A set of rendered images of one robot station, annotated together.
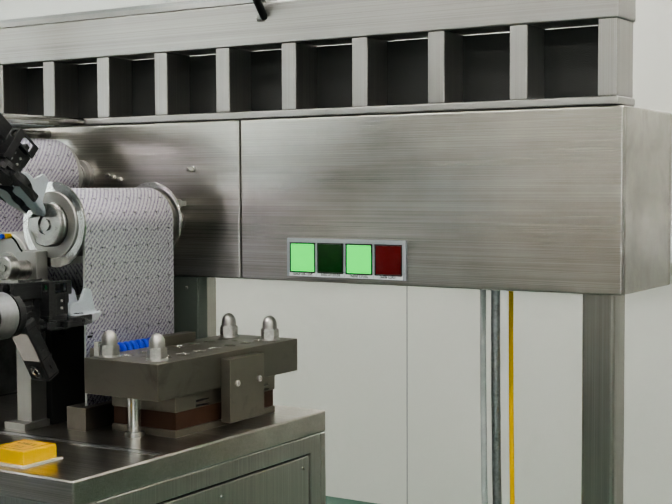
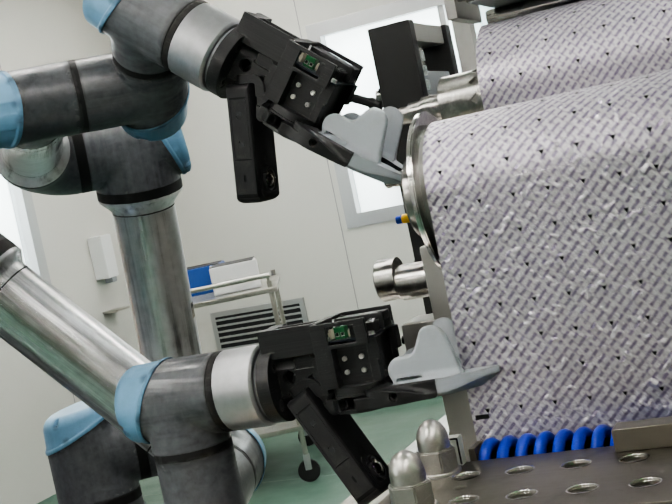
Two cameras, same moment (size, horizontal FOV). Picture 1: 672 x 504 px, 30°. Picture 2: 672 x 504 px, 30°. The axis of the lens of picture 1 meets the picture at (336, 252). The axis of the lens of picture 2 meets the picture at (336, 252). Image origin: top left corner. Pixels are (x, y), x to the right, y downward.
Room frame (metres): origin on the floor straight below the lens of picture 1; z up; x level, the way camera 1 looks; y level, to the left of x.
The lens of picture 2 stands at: (1.88, -0.60, 1.28)
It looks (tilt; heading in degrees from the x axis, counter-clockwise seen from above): 3 degrees down; 81
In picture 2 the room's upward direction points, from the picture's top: 12 degrees counter-clockwise
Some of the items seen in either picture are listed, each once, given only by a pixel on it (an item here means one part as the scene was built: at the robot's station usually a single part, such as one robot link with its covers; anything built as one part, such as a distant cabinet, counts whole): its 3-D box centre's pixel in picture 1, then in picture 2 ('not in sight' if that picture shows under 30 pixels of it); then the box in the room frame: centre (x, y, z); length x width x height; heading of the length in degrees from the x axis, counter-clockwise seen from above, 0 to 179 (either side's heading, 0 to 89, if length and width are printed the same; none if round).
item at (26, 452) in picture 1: (23, 452); not in sight; (1.89, 0.48, 0.91); 0.07 x 0.07 x 0.02; 58
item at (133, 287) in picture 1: (130, 297); (595, 331); (2.24, 0.37, 1.12); 0.23 x 0.01 x 0.18; 148
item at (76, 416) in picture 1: (132, 406); not in sight; (2.24, 0.37, 0.92); 0.28 x 0.04 x 0.04; 148
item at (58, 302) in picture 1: (33, 307); (332, 366); (2.04, 0.50, 1.12); 0.12 x 0.08 x 0.09; 148
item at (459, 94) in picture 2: not in sight; (473, 100); (2.28, 0.71, 1.33); 0.06 x 0.06 x 0.06; 58
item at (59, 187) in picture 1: (54, 224); (439, 193); (2.17, 0.49, 1.25); 0.15 x 0.01 x 0.15; 58
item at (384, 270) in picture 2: (7, 268); (390, 279); (2.12, 0.56, 1.18); 0.04 x 0.02 x 0.04; 58
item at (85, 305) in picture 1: (86, 305); (438, 358); (2.12, 0.42, 1.11); 0.09 x 0.03 x 0.06; 147
